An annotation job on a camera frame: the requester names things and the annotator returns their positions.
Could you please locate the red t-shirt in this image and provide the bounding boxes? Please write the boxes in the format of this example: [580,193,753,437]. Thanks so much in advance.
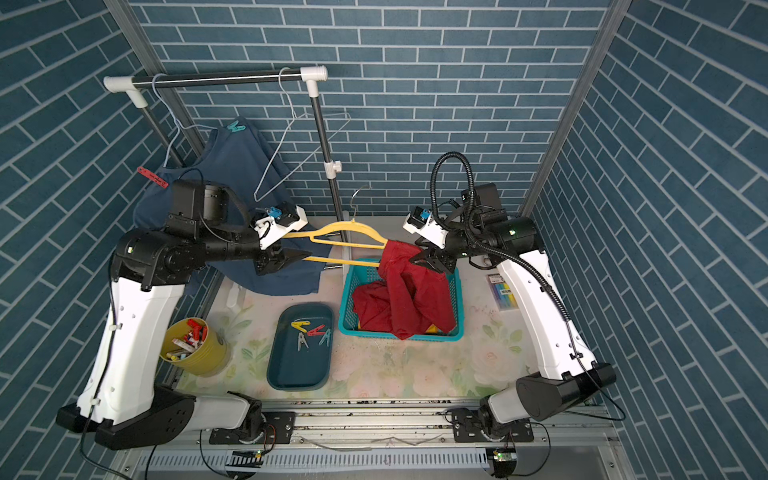
[351,240,457,340]

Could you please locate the white wire hanger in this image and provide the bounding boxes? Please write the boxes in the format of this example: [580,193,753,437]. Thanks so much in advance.
[253,67,352,204]

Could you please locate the yellow plastic hanger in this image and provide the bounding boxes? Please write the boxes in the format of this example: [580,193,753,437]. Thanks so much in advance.
[285,186,389,266]

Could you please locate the yellow clothespin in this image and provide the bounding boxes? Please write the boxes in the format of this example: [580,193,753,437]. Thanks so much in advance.
[291,321,311,334]

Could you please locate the red clothespin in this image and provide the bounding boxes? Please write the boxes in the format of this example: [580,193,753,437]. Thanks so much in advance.
[136,167,169,189]
[307,324,326,337]

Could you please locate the grey clothespin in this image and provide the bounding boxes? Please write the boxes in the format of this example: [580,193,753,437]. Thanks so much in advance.
[297,332,309,352]

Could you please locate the blue grey t-shirt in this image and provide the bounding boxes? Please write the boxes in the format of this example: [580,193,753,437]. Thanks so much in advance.
[156,117,324,296]

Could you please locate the light blue wire hanger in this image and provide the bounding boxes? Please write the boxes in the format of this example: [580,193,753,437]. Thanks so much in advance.
[151,73,217,167]

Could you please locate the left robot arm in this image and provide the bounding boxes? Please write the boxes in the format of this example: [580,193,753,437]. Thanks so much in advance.
[55,179,309,450]

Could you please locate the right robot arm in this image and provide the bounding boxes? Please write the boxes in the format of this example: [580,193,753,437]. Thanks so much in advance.
[403,152,617,440]

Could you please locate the teal plastic basket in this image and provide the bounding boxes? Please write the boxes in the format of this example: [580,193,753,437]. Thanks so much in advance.
[339,261,464,342]

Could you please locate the rainbow marker pack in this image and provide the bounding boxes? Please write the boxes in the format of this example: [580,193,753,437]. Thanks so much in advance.
[486,273,518,311]

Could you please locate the dark teal tray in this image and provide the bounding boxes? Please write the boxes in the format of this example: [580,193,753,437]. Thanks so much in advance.
[266,302,334,391]

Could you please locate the yellow bowl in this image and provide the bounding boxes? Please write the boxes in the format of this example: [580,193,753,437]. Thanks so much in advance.
[160,317,230,377]

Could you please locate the metal clothes rack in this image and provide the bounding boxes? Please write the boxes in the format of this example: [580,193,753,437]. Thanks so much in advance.
[103,66,345,221]

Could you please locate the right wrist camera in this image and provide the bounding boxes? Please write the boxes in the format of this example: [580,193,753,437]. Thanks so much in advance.
[403,207,448,249]

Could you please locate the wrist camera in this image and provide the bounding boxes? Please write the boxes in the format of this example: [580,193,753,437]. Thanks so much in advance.
[253,202,308,251]
[403,207,448,249]

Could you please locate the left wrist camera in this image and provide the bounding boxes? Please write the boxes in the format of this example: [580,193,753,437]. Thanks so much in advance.
[253,202,308,251]

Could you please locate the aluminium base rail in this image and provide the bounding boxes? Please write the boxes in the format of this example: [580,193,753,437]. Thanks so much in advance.
[109,401,635,479]

